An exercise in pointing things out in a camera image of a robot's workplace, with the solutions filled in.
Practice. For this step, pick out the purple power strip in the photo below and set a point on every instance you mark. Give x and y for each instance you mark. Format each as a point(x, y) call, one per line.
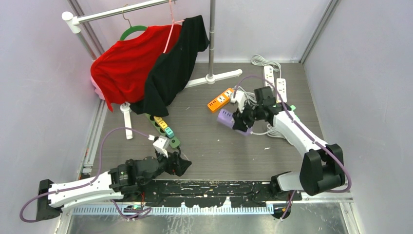
point(226, 118)

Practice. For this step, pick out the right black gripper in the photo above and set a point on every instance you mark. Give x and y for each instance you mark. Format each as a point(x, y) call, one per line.
point(239, 124)

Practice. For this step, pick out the teal plug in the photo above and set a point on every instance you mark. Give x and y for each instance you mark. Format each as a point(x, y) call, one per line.
point(169, 132)

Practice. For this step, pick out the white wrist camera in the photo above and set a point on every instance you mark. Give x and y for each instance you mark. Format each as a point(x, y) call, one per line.
point(239, 97)
point(161, 145)

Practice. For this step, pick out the long white power strip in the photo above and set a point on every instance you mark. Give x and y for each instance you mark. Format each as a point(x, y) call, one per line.
point(280, 82)

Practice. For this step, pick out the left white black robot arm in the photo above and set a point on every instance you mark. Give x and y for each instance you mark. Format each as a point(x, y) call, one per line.
point(117, 183)

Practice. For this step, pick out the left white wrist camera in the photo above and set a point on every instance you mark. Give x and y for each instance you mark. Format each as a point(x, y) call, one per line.
point(161, 145)

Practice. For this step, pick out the pink clothes hanger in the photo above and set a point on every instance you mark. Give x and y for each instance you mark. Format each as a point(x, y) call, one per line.
point(173, 23)

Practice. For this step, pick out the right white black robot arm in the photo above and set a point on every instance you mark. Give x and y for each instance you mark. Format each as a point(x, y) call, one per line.
point(322, 168)

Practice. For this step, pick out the black t-shirt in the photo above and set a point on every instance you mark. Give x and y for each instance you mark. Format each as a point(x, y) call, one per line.
point(172, 70)

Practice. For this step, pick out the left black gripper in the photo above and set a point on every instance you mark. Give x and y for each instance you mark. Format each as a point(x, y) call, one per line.
point(173, 168)

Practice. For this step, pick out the orange power strip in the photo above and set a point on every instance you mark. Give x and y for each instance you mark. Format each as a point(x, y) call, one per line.
point(224, 98)

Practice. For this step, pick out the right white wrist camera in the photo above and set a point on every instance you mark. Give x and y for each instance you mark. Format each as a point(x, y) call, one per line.
point(239, 97)

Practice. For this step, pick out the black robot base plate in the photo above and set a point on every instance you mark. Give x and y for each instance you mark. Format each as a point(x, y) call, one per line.
point(209, 197)

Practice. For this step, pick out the red t-shirt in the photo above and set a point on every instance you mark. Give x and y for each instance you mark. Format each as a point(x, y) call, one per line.
point(122, 70)

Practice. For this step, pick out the green clothes hanger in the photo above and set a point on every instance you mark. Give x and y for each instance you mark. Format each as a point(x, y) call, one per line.
point(132, 29)

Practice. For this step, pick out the short white power strip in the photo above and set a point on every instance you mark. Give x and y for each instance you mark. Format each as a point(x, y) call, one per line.
point(268, 75)

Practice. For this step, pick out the dark green power strip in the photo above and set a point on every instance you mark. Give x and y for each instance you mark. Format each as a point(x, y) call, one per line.
point(174, 142)

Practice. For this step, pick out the white metal clothes rack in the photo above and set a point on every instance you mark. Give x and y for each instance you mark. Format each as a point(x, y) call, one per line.
point(75, 22)

